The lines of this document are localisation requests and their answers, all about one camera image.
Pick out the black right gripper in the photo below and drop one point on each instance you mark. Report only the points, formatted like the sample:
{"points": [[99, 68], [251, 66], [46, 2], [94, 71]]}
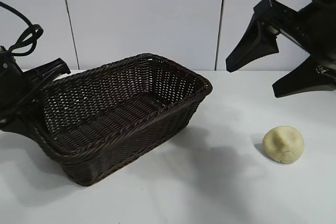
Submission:
{"points": [[320, 32]]}

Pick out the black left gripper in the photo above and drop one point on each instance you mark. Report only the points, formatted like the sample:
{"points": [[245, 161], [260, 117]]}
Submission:
{"points": [[11, 90]]}

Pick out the pale yellow egg yolk pastry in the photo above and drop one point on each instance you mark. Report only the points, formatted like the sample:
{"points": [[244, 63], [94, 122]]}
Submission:
{"points": [[283, 142]]}

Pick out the dark brown woven basket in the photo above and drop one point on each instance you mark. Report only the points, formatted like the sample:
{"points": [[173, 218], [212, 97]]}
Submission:
{"points": [[126, 119]]}

